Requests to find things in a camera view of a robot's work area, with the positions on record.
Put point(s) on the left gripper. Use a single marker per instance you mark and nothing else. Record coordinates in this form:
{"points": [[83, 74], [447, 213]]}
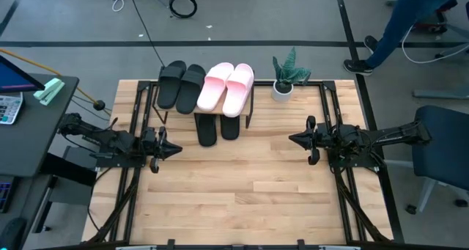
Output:
{"points": [[155, 154]]}

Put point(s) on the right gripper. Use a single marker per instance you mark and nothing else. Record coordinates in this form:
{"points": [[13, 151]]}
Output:
{"points": [[313, 140]]}

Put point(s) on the black flip-flop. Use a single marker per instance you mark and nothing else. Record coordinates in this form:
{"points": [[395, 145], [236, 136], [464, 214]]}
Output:
{"points": [[206, 131], [230, 127]]}

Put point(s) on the black slide sandal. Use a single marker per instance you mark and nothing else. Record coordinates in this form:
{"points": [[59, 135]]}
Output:
{"points": [[191, 92], [169, 87]]}

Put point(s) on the wooden shelf with black frame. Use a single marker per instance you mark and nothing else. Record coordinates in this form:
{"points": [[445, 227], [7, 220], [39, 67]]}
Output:
{"points": [[246, 109]]}

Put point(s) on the pink slide sandal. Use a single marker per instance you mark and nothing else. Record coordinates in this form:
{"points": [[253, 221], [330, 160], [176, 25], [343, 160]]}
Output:
{"points": [[238, 92], [214, 88]]}

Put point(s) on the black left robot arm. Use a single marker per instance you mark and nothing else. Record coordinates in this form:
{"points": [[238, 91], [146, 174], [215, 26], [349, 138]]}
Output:
{"points": [[110, 138]]}

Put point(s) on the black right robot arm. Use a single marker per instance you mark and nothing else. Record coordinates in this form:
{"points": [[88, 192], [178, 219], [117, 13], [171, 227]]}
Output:
{"points": [[381, 136]]}

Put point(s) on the green plant in white pot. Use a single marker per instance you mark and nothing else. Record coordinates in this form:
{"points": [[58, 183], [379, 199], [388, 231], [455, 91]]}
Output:
{"points": [[289, 70]]}

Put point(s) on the mint green stapler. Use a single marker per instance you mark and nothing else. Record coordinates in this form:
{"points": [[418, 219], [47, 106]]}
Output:
{"points": [[49, 91]]}

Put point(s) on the black desk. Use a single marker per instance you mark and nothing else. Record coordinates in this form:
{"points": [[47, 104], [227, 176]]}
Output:
{"points": [[36, 132]]}

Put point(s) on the blue chair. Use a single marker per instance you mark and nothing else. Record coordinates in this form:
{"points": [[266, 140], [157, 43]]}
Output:
{"points": [[439, 154]]}

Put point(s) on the grey desk foot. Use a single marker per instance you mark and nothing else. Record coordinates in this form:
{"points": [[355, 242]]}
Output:
{"points": [[439, 93]]}

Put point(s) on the person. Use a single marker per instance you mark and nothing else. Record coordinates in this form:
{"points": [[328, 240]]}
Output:
{"points": [[399, 22]]}

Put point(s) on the grey calculator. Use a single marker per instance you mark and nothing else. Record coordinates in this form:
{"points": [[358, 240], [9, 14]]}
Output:
{"points": [[9, 109]]}

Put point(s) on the computer monitor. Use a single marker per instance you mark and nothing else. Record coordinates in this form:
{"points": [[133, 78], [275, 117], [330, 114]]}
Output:
{"points": [[14, 79]]}

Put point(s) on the grey chair base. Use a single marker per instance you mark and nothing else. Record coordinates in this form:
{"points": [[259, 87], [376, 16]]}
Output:
{"points": [[454, 51]]}

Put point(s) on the black computer mouse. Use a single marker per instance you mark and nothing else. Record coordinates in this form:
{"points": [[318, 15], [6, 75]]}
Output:
{"points": [[12, 235]]}

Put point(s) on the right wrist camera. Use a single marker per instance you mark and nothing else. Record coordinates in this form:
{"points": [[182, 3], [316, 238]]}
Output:
{"points": [[324, 134]]}

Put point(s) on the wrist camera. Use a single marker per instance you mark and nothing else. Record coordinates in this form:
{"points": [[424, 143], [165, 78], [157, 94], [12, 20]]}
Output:
{"points": [[324, 134], [148, 137]]}

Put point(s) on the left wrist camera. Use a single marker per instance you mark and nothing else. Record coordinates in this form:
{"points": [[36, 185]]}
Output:
{"points": [[148, 137]]}

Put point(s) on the black rig frame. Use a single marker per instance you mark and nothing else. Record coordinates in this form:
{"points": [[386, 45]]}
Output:
{"points": [[331, 87]]}

